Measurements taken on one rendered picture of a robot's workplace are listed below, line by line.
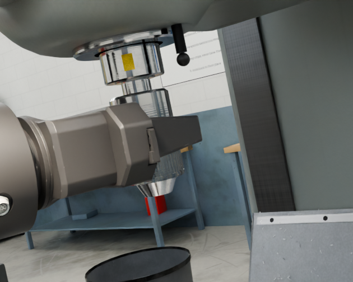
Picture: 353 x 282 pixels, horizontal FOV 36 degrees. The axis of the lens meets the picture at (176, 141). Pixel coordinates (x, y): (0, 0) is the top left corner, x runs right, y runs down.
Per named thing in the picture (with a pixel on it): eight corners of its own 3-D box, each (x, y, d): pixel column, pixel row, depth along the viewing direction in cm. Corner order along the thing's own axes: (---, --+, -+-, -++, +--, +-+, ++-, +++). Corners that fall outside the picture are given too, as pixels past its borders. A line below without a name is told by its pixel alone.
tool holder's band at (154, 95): (168, 99, 40) (166, 86, 40) (106, 112, 41) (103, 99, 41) (171, 100, 45) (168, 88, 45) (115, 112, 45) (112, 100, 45)
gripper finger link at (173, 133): (198, 149, 43) (131, 165, 39) (190, 108, 43) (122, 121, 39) (211, 147, 42) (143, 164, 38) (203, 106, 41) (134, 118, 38)
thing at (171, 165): (185, 176, 41) (168, 99, 40) (122, 188, 41) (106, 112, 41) (185, 169, 45) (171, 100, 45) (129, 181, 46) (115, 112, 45)
